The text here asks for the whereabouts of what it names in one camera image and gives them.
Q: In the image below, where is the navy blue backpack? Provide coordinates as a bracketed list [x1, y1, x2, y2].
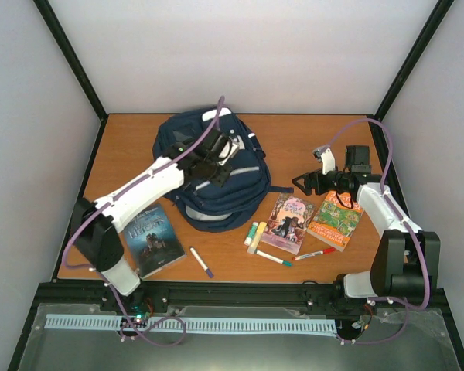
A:
[152, 107, 293, 233]

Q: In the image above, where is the dark Wuthering Heights book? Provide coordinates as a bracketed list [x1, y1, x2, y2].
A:
[123, 203, 186, 279]

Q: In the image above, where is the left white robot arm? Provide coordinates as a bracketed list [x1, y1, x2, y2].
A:
[67, 129, 241, 311]

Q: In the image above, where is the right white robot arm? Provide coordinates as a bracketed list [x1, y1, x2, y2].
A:
[292, 145, 440, 311]

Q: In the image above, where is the pink Taming Shrew book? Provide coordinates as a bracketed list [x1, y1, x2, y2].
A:
[261, 193, 316, 255]

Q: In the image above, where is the orange Treehouse book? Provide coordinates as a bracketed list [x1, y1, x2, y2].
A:
[307, 191, 363, 251]

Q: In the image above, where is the red cap marker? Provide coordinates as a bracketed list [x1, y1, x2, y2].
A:
[292, 247, 337, 261]

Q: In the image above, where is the yellow highlighter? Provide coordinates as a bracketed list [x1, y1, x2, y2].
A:
[247, 222, 267, 254]

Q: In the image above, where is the green white glue stick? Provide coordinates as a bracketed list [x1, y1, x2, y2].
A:
[244, 222, 259, 246]

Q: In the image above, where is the teal cap marker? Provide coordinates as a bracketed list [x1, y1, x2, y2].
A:
[255, 250, 292, 267]

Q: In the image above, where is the purple cap marker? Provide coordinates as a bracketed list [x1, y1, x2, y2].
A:
[189, 247, 214, 278]

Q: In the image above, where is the small circuit board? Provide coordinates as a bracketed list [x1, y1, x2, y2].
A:
[131, 304, 154, 323]

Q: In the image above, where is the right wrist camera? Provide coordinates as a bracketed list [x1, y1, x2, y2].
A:
[312, 145, 336, 175]

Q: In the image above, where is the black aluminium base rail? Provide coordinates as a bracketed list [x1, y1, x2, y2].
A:
[34, 280, 448, 322]

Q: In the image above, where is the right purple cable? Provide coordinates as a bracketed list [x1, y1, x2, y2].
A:
[319, 117, 430, 345]

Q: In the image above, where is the left black frame post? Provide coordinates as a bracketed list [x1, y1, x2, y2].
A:
[33, 0, 108, 123]

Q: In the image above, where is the black frame post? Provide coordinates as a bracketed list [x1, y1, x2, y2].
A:
[374, 0, 455, 121]
[33, 0, 108, 123]

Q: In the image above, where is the light blue cable duct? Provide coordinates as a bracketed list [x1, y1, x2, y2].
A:
[44, 314, 337, 336]

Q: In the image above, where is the right black frame post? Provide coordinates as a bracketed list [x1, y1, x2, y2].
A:
[374, 0, 455, 121]

